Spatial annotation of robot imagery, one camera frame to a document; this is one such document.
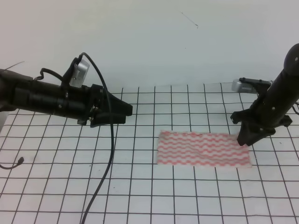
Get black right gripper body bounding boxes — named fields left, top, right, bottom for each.
left=231, top=93, right=292, bottom=135

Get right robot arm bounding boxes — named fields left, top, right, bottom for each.
left=230, top=44, right=299, bottom=146

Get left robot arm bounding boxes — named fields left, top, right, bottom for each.
left=0, top=70, right=133, bottom=127

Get pink wavy striped towel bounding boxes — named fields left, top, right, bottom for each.
left=157, top=131, right=252, bottom=168

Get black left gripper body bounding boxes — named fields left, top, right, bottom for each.
left=56, top=84, right=106, bottom=125

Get black left camera cable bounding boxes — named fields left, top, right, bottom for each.
left=34, top=52, right=116, bottom=224

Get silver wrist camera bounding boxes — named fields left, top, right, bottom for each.
left=231, top=79, right=257, bottom=94
left=70, top=59, right=90, bottom=88

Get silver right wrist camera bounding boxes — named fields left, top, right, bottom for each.
left=231, top=79, right=257, bottom=94

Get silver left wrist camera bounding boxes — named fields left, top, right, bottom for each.
left=70, top=59, right=90, bottom=88

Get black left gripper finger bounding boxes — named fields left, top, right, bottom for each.
left=105, top=92, right=133, bottom=116
left=90, top=113, right=126, bottom=128

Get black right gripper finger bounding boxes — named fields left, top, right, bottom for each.
left=237, top=122, right=255, bottom=146
left=246, top=129, right=275, bottom=146

